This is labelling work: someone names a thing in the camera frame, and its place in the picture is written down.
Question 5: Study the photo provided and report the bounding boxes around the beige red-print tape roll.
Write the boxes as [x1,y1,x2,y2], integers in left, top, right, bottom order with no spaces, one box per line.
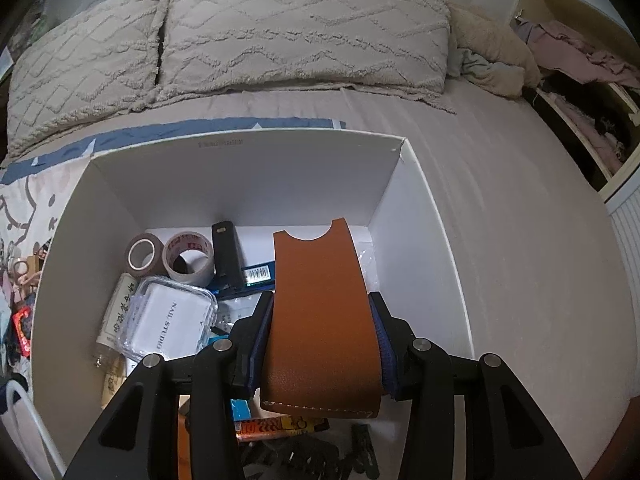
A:
[164,232,217,283]

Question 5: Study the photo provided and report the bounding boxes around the white ribbed panel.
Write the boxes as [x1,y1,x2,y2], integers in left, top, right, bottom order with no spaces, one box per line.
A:
[605,175,640,321]

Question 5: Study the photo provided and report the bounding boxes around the long brown leather sleeve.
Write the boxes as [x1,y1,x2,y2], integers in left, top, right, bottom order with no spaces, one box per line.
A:
[260,217,383,420]

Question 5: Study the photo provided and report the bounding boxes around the red packet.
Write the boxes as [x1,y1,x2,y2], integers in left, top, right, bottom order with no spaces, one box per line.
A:
[10,307,33,358]

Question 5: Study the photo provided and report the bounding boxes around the pile of black hair clips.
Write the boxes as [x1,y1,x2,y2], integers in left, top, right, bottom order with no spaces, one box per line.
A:
[240,422,386,480]

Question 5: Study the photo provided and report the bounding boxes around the white shoe box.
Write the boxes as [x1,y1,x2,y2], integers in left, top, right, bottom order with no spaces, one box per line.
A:
[27,127,476,480]

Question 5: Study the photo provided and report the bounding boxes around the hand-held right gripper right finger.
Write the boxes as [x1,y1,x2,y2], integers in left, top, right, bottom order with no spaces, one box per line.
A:
[367,291,583,480]

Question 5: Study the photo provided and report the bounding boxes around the clear plastic case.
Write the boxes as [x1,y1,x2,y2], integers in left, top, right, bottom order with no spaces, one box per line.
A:
[116,277,219,361]

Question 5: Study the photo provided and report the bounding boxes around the open wardrobe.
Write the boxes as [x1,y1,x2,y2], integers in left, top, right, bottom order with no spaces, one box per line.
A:
[510,0,640,203]

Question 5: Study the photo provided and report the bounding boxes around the plain beige bed sheet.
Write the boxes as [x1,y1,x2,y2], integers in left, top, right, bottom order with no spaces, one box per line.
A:
[150,82,640,480]

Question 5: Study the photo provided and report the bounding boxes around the pale blue cloth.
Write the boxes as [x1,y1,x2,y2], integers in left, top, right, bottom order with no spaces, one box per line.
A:
[457,47,501,78]

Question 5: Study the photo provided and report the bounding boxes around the rose gold scissors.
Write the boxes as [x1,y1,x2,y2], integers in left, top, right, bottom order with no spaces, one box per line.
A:
[7,255,43,291]

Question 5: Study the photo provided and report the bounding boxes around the orange snack packet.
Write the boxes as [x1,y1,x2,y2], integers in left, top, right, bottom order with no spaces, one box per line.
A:
[235,412,331,443]

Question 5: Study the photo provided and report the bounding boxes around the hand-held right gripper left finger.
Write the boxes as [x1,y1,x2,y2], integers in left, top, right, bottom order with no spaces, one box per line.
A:
[64,290,277,480]

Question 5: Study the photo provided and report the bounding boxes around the white ring cable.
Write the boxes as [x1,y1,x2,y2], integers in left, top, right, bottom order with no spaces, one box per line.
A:
[0,380,66,476]

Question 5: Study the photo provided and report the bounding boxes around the white labelled bottle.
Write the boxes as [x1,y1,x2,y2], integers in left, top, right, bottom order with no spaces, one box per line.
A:
[92,272,146,376]

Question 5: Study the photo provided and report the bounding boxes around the beige plush cushion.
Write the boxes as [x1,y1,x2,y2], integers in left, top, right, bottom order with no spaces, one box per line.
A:
[450,2,543,101]

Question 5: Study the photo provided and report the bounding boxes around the clear plastic bag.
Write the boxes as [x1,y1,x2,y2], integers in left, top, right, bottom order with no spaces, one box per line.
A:
[352,240,376,291]

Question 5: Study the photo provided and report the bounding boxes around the black lighter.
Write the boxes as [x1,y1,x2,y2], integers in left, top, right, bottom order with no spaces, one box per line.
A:
[211,221,247,295]

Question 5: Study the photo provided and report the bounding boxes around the pile of pink clothes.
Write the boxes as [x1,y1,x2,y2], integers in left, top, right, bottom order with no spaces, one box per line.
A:
[515,17,640,91]

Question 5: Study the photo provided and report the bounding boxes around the brown tape roll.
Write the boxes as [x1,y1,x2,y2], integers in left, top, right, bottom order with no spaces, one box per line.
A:
[125,233,166,278]

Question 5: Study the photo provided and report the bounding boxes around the blue barcode box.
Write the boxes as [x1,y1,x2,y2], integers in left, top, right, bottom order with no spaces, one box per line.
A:
[207,262,276,296]

